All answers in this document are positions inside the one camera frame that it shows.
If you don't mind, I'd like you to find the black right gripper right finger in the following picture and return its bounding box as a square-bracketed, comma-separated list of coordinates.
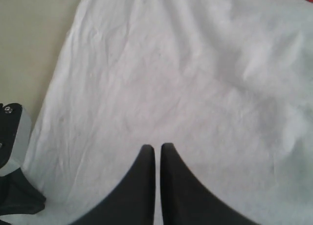
[160, 143, 256, 225]

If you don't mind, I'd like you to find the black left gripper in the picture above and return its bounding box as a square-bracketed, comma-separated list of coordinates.
[0, 170, 46, 215]

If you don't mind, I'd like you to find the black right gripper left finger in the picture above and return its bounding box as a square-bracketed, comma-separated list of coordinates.
[73, 145, 155, 225]

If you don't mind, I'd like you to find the white t-shirt red lettering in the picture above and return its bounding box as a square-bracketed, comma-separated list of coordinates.
[14, 0, 313, 225]

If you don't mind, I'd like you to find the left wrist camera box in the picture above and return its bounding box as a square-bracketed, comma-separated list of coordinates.
[0, 103, 32, 177]

